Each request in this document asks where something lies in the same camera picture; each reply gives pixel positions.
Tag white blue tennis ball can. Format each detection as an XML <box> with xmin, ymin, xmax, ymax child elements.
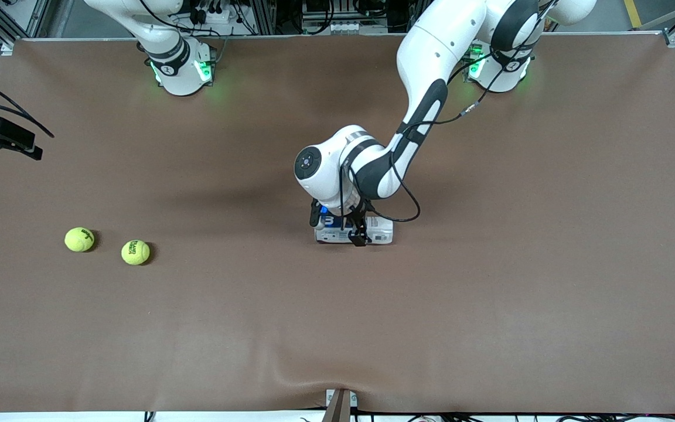
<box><xmin>314</xmin><ymin>214</ymin><xmax>394</xmax><ymax>245</ymax></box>

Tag yellow tennis ball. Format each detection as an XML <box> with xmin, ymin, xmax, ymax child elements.
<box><xmin>121</xmin><ymin>239</ymin><xmax>151</xmax><ymax>266</ymax></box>
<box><xmin>64</xmin><ymin>227</ymin><xmax>96</xmax><ymax>253</ymax></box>

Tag white power strip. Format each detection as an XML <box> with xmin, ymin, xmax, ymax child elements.
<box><xmin>188</xmin><ymin>0</ymin><xmax>230</xmax><ymax>27</ymax></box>

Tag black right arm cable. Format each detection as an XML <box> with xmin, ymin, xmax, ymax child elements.
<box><xmin>0</xmin><ymin>69</ymin><xmax>55</xmax><ymax>139</ymax></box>

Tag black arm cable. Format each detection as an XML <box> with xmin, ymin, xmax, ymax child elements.
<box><xmin>337</xmin><ymin>0</ymin><xmax>555</xmax><ymax>235</ymax></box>
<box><xmin>0</xmin><ymin>69</ymin><xmax>55</xmax><ymax>139</ymax></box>

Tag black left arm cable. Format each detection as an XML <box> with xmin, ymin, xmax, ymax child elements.
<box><xmin>337</xmin><ymin>0</ymin><xmax>555</xmax><ymax>235</ymax></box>

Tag aluminium camera post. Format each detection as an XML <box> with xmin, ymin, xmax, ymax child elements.
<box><xmin>323</xmin><ymin>388</ymin><xmax>357</xmax><ymax>422</ymax></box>

